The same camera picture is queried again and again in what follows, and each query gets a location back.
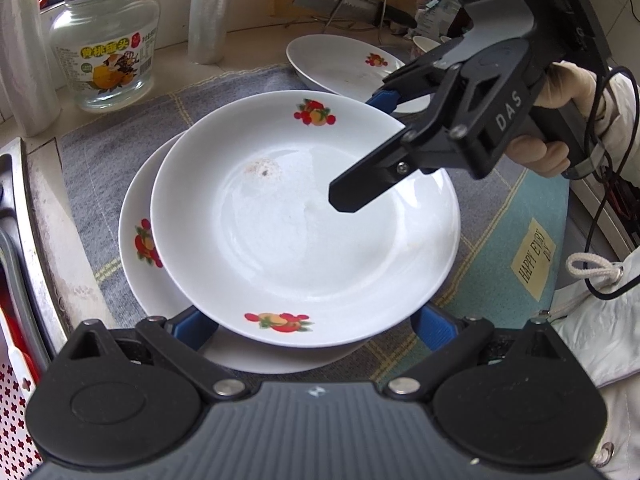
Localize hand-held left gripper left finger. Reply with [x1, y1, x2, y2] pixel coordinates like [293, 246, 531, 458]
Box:
[65, 307, 253, 404]

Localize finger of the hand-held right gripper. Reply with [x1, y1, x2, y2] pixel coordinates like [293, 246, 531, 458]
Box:
[328, 61, 472, 213]
[367, 39, 472, 114]

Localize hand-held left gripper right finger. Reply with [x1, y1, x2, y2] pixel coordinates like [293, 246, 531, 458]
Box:
[385, 304, 568, 404]

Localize white fruit print plate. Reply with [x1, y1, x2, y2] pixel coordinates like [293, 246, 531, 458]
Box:
[286, 34, 432, 116]

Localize white bowl with pink flowers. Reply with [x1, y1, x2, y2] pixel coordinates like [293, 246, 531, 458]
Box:
[411, 35, 453, 61]

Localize white plate with large stain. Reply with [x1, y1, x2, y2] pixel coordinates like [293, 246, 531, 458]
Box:
[118, 132, 381, 375]

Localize white plate with small spot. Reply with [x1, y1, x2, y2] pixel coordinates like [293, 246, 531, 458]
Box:
[149, 89, 462, 350]

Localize person's right forearm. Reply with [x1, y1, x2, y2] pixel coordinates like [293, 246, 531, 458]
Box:
[597, 67, 640, 176]

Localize person's right hand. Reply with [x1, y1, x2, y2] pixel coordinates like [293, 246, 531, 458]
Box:
[505, 60, 603, 178]

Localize plastic bags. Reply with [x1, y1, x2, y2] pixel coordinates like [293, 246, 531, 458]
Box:
[417, 0, 463, 36]

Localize grey and blue checked towel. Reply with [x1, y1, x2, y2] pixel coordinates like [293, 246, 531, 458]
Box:
[56, 62, 571, 386]

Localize white jacket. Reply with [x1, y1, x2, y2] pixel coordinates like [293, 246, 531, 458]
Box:
[547, 255, 640, 480]

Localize steel sink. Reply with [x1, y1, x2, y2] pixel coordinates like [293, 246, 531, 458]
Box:
[0, 137, 68, 353]

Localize white colander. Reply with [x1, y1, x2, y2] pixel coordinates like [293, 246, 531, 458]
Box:
[0, 345, 48, 461]

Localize clear cling film roll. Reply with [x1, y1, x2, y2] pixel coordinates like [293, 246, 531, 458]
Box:
[187, 0, 243, 65]

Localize grey draining tray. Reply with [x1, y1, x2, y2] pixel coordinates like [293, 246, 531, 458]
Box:
[0, 230, 38, 361]

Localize glass jar with yellow lid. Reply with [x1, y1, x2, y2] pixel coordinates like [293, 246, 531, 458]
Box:
[49, 0, 162, 113]

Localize white plastic bag roll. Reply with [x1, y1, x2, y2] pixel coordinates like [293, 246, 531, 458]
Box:
[0, 0, 62, 138]

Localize kitchen knife with black handle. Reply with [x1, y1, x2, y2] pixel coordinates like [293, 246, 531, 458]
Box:
[292, 0, 418, 30]

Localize white drawstring cord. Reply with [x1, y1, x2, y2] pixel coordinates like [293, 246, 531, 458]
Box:
[565, 252, 623, 291]

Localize black cable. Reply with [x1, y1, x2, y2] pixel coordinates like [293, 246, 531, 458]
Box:
[582, 67, 640, 301]

